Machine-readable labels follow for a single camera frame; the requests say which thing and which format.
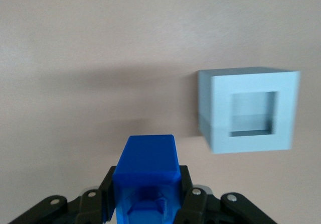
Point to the gray square base with hole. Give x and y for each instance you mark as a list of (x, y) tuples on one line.
[(220, 108)]

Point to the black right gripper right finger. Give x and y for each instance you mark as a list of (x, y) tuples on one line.
[(213, 210)]

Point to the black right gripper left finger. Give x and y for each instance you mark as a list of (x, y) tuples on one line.
[(75, 209)]

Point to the brown table cover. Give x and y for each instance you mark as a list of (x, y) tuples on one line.
[(100, 58)]

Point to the blue plastic block part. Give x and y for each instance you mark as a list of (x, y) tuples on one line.
[(146, 158)]

